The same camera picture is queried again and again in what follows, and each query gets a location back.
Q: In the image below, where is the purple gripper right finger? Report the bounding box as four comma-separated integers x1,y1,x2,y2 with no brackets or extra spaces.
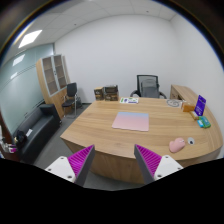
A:
134,145,182,184

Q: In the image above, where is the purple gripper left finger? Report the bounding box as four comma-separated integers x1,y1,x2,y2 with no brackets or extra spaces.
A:
46,145,95,186

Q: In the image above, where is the wooden office desk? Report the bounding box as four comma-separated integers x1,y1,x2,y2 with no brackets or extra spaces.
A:
61,98,223,183

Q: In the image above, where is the small white round object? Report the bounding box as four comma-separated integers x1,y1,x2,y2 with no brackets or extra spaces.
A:
187,137,195,145

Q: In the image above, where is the black leather sofa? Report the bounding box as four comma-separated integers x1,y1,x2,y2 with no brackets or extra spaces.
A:
13,104,61,164

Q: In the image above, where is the green box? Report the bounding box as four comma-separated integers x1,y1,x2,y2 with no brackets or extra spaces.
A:
197,116,211,128

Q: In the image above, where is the round patterned coaster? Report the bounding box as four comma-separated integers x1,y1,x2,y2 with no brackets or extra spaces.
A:
166,99,182,107

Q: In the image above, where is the small wooden box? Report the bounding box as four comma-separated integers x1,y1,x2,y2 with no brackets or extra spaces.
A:
181,102,195,112

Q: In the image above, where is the black visitor chair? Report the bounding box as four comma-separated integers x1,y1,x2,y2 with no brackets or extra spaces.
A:
62,82,82,110

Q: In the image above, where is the white green flat booklet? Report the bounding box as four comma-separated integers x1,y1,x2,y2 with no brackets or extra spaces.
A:
120,97,139,104

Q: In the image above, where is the wooden side cabinet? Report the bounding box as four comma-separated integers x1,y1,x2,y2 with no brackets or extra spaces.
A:
170,84,198,104

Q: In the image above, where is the brown cardboard box left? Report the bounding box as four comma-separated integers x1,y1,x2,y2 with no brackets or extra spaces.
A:
94,87,104,100

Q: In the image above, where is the black mesh office chair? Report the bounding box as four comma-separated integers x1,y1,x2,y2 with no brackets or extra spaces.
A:
130,75,166,99

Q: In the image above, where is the dark cardboard box right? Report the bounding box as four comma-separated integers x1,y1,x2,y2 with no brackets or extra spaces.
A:
104,85,119,101

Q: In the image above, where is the wooden glass-door cabinet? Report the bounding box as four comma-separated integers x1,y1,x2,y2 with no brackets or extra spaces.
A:
36,55,69,118

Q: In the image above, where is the ceiling light panel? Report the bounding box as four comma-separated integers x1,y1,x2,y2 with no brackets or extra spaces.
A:
19,30,42,48

